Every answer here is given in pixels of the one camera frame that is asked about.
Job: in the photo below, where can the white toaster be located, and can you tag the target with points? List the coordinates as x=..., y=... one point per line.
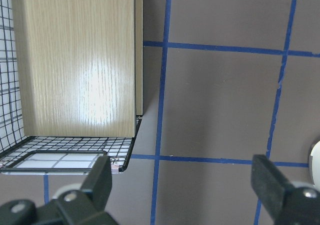
x=314, y=164

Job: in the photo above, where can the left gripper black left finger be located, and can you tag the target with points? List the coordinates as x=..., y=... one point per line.
x=83, y=206

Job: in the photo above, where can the wire grid basket with wood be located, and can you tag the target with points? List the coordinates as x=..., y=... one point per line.
x=71, y=84

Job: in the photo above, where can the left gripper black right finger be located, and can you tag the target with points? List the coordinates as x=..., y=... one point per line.
x=286, y=202

